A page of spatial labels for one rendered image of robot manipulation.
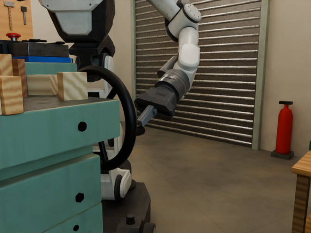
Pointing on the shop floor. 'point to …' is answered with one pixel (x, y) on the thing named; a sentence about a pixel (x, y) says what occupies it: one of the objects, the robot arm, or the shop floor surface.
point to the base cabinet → (81, 222)
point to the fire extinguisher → (284, 133)
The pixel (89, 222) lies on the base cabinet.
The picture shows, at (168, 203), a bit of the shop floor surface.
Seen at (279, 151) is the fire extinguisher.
